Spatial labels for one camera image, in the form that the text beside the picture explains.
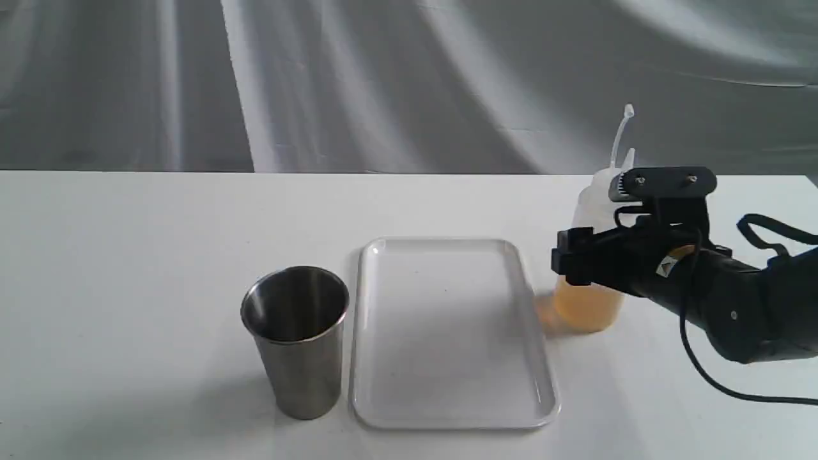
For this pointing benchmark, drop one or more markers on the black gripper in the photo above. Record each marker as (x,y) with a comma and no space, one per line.
(653,261)

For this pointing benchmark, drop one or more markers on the translucent squeeze bottle amber liquid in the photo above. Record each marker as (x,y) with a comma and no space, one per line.
(593,308)

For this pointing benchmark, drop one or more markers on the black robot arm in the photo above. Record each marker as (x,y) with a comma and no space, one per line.
(750,315)

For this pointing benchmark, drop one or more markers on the stainless steel cup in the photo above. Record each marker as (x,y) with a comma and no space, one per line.
(296,318)

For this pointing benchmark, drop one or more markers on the white plastic tray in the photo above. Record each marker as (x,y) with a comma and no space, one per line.
(447,338)

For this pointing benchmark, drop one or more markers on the grey backdrop cloth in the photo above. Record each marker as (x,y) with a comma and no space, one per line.
(407,87)

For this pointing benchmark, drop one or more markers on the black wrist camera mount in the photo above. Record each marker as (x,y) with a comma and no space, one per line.
(671,195)

